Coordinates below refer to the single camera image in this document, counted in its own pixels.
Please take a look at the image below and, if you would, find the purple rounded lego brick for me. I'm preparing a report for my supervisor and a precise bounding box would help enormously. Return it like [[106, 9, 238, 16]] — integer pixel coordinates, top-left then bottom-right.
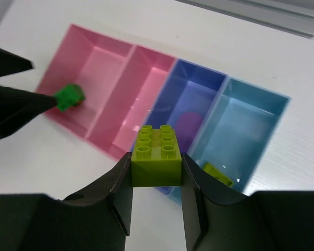
[[174, 111, 203, 153]]

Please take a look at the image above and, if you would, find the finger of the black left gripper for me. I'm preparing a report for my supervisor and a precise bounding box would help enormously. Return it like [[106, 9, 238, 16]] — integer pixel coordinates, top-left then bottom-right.
[[0, 86, 57, 140], [0, 48, 33, 77]]

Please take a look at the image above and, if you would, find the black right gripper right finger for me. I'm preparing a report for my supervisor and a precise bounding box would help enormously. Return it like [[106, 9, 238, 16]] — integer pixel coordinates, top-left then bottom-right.
[[181, 154, 314, 250]]

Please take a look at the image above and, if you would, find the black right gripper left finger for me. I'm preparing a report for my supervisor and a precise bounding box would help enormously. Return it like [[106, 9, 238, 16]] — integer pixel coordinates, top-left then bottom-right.
[[0, 153, 133, 250]]

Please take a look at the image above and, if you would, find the lime rounded lego brick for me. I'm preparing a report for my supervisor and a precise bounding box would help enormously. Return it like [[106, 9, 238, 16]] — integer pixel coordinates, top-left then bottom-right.
[[131, 124, 182, 187]]

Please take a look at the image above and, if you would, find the green rounded lego brick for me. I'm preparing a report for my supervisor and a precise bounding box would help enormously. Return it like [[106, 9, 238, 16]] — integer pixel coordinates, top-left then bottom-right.
[[54, 83, 85, 112]]

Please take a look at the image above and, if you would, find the light blue container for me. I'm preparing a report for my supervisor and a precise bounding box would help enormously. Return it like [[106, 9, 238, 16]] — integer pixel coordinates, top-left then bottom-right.
[[170, 77, 291, 204]]

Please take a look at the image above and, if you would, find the pink divided container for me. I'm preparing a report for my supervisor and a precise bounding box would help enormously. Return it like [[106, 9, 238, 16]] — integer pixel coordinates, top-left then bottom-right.
[[37, 25, 176, 159]]

